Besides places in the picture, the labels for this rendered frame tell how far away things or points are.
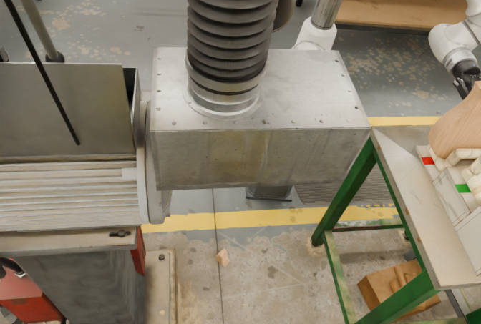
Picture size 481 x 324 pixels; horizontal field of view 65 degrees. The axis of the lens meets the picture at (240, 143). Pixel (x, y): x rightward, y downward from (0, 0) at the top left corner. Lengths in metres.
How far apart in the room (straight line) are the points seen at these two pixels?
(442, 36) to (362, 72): 1.77
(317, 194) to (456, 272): 1.23
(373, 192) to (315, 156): 1.92
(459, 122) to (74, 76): 1.04
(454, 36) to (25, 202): 1.36
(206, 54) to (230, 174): 0.21
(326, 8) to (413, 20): 1.63
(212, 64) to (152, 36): 2.80
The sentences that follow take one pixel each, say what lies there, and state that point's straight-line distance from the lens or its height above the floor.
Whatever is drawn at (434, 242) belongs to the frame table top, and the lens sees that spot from 1.27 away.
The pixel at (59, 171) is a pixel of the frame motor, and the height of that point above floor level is 1.34.
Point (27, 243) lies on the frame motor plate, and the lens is 0.92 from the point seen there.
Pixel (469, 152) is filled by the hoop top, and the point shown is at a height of 1.05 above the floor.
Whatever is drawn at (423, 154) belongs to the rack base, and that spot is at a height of 0.94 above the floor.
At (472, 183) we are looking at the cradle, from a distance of 1.29.
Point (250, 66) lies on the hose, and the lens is 0.47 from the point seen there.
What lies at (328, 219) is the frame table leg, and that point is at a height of 0.32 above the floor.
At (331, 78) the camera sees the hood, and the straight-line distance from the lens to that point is 0.61.
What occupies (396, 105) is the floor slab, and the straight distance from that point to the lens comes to 3.10.
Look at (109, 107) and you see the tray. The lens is 0.58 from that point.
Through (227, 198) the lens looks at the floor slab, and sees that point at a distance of 2.22.
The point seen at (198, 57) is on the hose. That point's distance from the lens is 0.47.
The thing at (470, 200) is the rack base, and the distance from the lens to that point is 1.29.
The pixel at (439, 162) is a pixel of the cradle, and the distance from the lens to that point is 1.41.
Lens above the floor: 1.90
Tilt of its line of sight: 51 degrees down
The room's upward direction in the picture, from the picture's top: 10 degrees clockwise
